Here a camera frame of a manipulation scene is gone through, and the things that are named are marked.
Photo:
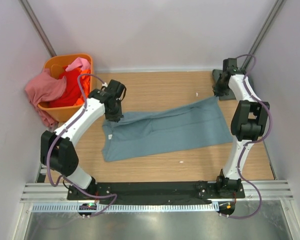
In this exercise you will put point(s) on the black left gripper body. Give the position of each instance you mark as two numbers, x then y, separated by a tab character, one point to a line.
118	103

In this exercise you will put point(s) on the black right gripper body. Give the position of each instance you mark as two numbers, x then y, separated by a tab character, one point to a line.
220	78

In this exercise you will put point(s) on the grey t shirt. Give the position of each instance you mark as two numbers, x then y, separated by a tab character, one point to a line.
216	73

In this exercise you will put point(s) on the light blue t shirt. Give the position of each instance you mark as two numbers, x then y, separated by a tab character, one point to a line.
138	134

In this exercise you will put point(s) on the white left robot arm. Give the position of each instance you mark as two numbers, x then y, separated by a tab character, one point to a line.
57	148

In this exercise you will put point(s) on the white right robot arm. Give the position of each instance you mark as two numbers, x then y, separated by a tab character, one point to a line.
247	126

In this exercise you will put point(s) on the orange t shirt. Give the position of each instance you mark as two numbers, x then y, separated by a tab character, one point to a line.
85	82

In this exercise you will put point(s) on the red t shirt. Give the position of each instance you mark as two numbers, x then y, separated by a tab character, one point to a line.
72	96

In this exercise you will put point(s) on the light pink t shirt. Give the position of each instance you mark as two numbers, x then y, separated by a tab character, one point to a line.
79	62

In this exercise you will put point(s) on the orange plastic basket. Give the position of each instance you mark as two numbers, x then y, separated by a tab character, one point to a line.
55	65

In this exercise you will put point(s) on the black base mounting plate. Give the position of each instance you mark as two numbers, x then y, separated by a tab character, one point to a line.
168	193

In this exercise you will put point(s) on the slotted grey cable duct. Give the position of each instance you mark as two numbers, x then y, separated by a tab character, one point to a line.
89	207

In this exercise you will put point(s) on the aluminium frame rail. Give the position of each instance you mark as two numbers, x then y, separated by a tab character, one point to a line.
43	193

